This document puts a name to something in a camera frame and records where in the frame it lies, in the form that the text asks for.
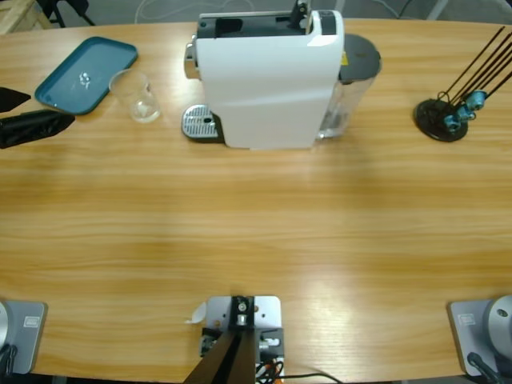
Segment teal plastic tray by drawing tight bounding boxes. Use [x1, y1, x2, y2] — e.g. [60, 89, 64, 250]
[34, 35, 139, 117]

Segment white capsule coffee machine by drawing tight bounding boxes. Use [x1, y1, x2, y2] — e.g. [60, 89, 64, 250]
[183, 10, 346, 152]

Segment thin grey floor cable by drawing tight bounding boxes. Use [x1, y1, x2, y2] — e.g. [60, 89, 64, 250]
[375, 0, 401, 18]

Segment orange cable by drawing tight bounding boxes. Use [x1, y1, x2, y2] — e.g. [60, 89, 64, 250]
[255, 357, 286, 381]

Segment grey metal pole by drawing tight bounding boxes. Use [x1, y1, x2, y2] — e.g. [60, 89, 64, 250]
[426, 0, 450, 21]

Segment light wooden crate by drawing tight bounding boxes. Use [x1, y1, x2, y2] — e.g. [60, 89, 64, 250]
[0, 0, 46, 36]

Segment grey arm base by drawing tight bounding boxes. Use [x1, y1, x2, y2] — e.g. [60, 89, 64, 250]
[0, 300, 48, 375]
[446, 294, 512, 377]

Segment black base cable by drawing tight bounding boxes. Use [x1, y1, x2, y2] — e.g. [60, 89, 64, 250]
[0, 343, 19, 377]
[466, 351, 501, 384]

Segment black clamp block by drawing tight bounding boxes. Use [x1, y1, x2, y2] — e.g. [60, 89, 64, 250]
[199, 327, 220, 358]
[258, 327, 286, 359]

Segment white paper tag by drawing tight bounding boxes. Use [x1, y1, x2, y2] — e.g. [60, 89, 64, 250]
[184, 302, 208, 325]

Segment thin black cable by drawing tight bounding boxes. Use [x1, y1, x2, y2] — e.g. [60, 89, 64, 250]
[279, 371, 345, 384]

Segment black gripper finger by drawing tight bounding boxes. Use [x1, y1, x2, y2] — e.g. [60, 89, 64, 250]
[0, 86, 32, 114]
[0, 110, 77, 150]

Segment white mounting block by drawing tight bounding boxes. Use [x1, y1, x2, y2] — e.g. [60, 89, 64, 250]
[206, 294, 283, 361]

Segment black chair legs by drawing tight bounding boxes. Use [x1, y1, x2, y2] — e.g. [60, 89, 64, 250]
[39, 0, 97, 28]

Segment black capsule holder with rods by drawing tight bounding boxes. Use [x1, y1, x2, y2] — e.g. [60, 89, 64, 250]
[414, 26, 512, 143]

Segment metal drip tray grille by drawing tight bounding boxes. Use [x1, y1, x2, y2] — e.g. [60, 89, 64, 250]
[182, 104, 225, 144]

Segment grey translucent machine lid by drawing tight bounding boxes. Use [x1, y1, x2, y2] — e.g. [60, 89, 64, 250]
[288, 0, 314, 32]

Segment clear water tank black lid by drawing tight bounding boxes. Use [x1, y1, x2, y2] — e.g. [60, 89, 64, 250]
[315, 34, 383, 141]

